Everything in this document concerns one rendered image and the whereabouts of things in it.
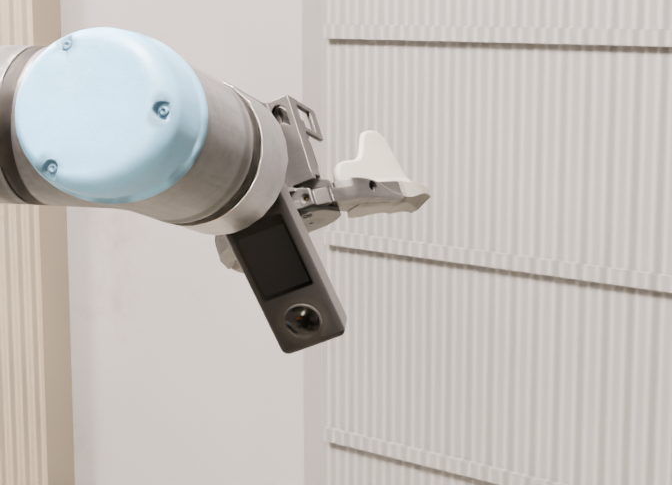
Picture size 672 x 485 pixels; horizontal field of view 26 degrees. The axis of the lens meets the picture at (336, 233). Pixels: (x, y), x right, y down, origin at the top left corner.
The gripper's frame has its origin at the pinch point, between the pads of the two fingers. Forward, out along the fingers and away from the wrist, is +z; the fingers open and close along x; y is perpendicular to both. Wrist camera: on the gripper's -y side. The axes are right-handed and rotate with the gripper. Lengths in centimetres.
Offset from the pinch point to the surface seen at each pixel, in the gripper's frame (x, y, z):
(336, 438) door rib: 75, 11, 208
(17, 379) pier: 167, 58, 240
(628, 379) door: 6, 0, 180
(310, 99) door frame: 52, 82, 193
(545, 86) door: 0, 57, 171
